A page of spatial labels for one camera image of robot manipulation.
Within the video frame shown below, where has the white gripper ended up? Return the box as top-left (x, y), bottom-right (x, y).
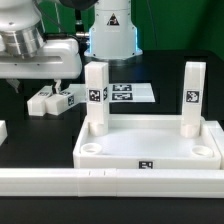
top-left (0, 38), bottom-right (82, 94)

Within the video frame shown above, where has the white desk top panel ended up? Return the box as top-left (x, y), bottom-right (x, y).
top-left (73, 114), bottom-right (222, 170)

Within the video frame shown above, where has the white block left edge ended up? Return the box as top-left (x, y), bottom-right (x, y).
top-left (0, 120), bottom-right (7, 146)

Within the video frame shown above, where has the fiducial marker sheet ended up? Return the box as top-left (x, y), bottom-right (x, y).
top-left (69, 83), bottom-right (155, 103)

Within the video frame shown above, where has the long white front barrier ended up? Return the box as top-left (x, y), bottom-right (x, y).
top-left (0, 168), bottom-right (224, 198)

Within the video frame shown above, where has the black cable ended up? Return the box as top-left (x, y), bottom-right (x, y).
top-left (44, 30), bottom-right (90, 43)

